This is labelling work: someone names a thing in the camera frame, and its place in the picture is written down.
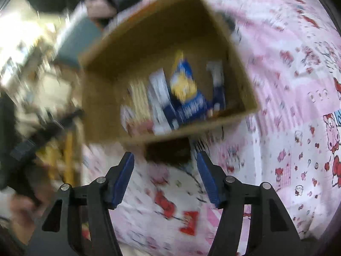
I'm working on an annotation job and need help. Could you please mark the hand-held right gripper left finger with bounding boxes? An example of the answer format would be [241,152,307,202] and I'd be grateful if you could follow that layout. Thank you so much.
[42,152,135,256]

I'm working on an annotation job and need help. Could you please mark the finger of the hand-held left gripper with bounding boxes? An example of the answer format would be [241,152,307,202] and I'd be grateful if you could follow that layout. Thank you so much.
[25,109,85,152]

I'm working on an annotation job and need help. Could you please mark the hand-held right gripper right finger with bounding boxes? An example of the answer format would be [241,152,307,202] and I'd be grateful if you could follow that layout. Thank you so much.
[197,151,290,256]

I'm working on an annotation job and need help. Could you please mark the dark brown snack packet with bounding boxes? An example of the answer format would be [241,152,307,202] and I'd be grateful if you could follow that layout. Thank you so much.
[145,138,193,167]

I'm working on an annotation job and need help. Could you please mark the white red rice cake packet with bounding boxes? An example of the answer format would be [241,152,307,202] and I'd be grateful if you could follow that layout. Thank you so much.
[120,105,155,138]

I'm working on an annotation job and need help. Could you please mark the yellow grid snack packet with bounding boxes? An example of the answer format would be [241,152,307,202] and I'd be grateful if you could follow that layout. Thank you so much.
[129,81,150,122]

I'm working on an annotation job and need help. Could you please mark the white snack bar packet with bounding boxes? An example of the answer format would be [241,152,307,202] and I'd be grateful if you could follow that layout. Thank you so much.
[206,61,226,112]
[148,69,178,135]

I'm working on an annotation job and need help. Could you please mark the brown cardboard box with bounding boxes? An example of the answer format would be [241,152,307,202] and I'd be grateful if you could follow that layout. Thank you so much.
[78,0,260,147]

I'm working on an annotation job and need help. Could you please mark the yellow wooden furniture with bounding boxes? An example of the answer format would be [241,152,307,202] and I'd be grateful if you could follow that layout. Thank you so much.
[35,131,84,188]

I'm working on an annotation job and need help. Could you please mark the teal mat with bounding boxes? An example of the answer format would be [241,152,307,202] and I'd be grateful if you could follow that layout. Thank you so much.
[53,19,103,67]

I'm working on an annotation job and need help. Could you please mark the blue yellow snack bag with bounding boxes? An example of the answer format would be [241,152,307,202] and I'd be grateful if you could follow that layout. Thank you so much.
[169,51,210,124]

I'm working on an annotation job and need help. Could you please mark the pink cartoon printed tablecloth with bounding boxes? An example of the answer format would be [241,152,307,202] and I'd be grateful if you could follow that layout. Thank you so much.
[80,0,341,256]

